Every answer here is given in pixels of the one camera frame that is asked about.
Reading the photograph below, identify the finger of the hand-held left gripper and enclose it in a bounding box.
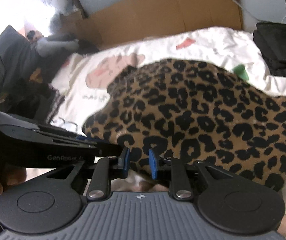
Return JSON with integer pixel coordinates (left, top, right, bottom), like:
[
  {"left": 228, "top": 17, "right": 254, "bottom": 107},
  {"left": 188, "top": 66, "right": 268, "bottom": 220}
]
[{"left": 33, "top": 127, "right": 123, "bottom": 157}]

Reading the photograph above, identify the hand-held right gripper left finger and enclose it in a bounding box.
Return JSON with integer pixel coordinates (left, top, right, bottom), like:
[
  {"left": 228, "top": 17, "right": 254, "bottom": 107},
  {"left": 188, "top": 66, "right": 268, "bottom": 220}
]
[{"left": 46, "top": 146, "right": 131, "bottom": 202}]

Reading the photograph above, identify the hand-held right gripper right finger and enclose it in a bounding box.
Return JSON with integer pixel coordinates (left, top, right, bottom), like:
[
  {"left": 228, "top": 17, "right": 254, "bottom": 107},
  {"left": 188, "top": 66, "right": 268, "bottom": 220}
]
[{"left": 148, "top": 149, "right": 233, "bottom": 202}]

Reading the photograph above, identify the leopard print skirt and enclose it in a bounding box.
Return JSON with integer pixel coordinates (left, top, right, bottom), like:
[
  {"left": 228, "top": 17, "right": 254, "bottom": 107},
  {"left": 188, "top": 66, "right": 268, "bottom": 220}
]
[{"left": 81, "top": 58, "right": 286, "bottom": 192}]

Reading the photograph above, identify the crumpled black garment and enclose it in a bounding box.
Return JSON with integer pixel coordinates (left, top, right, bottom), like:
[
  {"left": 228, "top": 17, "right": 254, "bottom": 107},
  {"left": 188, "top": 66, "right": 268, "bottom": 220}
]
[{"left": 8, "top": 77, "right": 66, "bottom": 123}]

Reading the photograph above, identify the dark grey pillow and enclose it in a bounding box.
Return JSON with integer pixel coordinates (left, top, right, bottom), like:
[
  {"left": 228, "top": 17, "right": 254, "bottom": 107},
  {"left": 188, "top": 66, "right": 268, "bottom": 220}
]
[{"left": 0, "top": 25, "right": 66, "bottom": 93}]

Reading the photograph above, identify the black cloth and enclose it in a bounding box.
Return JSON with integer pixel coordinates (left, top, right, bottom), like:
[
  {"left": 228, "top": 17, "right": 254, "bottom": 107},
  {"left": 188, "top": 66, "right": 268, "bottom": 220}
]
[{"left": 78, "top": 39, "right": 99, "bottom": 54}]

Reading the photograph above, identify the grey plush toy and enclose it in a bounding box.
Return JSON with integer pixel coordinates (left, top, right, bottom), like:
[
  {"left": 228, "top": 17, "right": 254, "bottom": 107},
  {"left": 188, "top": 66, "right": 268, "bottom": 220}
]
[{"left": 36, "top": 34, "right": 79, "bottom": 57}]

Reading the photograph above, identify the small bear toy with sunglasses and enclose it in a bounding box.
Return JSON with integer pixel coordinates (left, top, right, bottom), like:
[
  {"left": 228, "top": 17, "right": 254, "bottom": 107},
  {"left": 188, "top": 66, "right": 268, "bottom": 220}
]
[{"left": 26, "top": 29, "right": 42, "bottom": 43}]

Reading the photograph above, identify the cream printed blanket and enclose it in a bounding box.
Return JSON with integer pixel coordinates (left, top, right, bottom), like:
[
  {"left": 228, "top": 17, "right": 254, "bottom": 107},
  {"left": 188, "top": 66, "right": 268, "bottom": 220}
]
[{"left": 50, "top": 26, "right": 286, "bottom": 240}]

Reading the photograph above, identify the flattened cardboard sheet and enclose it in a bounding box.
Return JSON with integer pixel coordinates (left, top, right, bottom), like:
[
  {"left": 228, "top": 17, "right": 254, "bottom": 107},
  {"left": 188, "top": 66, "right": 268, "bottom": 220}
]
[{"left": 59, "top": 0, "right": 243, "bottom": 52}]

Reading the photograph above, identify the folded black garment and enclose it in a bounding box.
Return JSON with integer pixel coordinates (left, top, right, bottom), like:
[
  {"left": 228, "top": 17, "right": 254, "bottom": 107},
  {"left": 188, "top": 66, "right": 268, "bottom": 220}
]
[{"left": 253, "top": 22, "right": 286, "bottom": 82}]

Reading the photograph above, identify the white cable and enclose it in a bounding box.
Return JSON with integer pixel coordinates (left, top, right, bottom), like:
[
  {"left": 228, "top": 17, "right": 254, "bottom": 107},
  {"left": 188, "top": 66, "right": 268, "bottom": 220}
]
[{"left": 202, "top": 0, "right": 286, "bottom": 25}]

